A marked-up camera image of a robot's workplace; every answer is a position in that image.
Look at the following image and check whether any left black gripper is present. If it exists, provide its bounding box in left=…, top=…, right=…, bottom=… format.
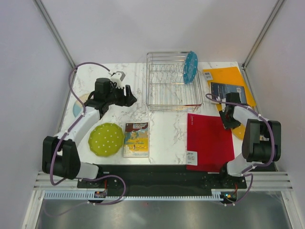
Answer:
left=105, top=83, right=137, bottom=107

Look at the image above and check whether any wire dish rack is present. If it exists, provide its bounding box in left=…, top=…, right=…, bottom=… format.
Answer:
left=146, top=51, right=203, bottom=111

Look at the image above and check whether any blue polka dot plate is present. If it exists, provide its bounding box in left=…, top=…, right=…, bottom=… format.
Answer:
left=183, top=51, right=198, bottom=84

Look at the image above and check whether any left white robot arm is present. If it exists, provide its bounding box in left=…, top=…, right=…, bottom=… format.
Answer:
left=42, top=78, right=137, bottom=187

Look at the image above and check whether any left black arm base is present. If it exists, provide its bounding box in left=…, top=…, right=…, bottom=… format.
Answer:
left=77, top=168, right=123, bottom=189

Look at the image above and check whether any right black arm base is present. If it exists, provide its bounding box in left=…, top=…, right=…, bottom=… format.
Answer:
left=202, top=172, right=247, bottom=189

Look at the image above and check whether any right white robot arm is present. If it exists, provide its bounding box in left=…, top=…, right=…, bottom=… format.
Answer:
left=218, top=93, right=281, bottom=188

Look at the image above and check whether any yellow polka dot plate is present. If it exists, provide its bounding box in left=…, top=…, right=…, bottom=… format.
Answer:
left=231, top=124, right=245, bottom=140

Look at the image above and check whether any red folder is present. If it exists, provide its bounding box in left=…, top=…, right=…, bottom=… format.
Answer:
left=186, top=114, right=235, bottom=173

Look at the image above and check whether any dark blue book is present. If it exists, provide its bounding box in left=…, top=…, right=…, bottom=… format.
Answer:
left=210, top=82, right=247, bottom=104

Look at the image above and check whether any paperback book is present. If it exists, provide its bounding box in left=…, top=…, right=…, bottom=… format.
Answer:
left=123, top=122, right=150, bottom=158

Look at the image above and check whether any orange folder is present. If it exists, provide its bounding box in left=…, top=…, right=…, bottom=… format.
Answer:
left=203, top=67, right=256, bottom=107

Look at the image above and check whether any green polka dot plate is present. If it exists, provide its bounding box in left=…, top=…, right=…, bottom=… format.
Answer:
left=88, top=123, right=124, bottom=157

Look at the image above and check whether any cream and blue plate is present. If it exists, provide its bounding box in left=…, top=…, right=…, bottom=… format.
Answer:
left=72, top=94, right=89, bottom=117

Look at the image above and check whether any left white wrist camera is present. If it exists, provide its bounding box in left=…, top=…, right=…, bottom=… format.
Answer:
left=110, top=71, right=125, bottom=89

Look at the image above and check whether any white cable duct right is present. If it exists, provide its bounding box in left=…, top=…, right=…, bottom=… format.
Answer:
left=211, top=189, right=238, bottom=202

